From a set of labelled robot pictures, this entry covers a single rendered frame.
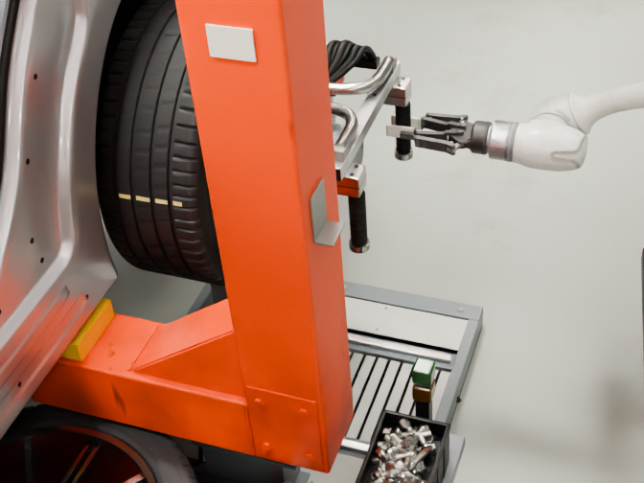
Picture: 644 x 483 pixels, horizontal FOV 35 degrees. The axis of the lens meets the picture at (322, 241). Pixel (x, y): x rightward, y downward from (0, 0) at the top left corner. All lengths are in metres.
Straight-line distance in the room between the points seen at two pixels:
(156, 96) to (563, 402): 1.43
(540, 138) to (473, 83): 1.85
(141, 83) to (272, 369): 0.64
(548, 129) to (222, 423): 0.94
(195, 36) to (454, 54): 2.90
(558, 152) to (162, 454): 1.05
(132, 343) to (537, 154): 0.95
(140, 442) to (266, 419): 0.33
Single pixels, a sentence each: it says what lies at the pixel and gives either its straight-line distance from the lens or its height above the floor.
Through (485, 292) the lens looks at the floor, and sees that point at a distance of 3.16.
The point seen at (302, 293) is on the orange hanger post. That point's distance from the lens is 1.70.
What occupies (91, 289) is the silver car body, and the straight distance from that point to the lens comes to 2.10.
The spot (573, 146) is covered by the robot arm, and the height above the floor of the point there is 0.86.
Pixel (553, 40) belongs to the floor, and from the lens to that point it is 4.41.
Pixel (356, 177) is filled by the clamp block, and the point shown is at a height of 0.95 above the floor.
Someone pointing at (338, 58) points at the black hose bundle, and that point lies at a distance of 2.26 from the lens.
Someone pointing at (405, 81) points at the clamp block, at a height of 0.95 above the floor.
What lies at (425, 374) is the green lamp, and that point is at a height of 0.66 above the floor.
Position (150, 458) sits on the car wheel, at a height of 0.51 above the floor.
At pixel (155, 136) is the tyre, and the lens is 2.07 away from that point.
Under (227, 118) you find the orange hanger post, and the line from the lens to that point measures 1.53.
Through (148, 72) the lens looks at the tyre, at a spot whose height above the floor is 1.12.
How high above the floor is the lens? 2.17
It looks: 40 degrees down
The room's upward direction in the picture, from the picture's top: 5 degrees counter-clockwise
